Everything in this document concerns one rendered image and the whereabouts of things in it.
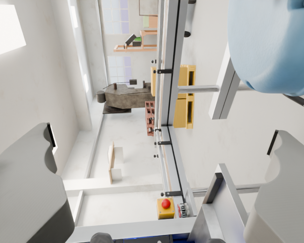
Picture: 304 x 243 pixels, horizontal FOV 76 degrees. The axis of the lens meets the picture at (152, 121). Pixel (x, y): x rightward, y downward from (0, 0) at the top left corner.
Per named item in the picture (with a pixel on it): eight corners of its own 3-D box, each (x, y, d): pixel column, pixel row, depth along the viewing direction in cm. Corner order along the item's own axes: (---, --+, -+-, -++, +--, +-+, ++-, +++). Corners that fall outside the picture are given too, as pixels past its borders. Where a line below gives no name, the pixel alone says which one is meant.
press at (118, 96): (162, 100, 826) (102, 102, 806) (162, 74, 771) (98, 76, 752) (166, 114, 717) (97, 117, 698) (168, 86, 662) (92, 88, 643)
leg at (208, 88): (284, 95, 136) (175, 99, 130) (277, 88, 142) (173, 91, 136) (290, 84, 130) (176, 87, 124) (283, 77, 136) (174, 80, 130)
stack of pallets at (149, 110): (168, 119, 686) (145, 120, 679) (169, 99, 648) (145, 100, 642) (173, 136, 592) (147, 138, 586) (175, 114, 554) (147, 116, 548)
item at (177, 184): (199, 224, 90) (165, 227, 89) (193, 236, 100) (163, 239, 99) (173, 124, 141) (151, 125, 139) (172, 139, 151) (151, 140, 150)
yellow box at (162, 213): (173, 220, 89) (158, 221, 88) (171, 204, 94) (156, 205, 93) (175, 212, 84) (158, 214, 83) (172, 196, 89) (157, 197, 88)
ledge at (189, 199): (193, 227, 93) (189, 227, 93) (186, 201, 103) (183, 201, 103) (198, 215, 84) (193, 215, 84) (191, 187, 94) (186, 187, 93)
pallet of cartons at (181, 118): (185, 57, 421) (150, 57, 415) (200, 68, 331) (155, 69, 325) (181, 113, 485) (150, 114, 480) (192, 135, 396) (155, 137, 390)
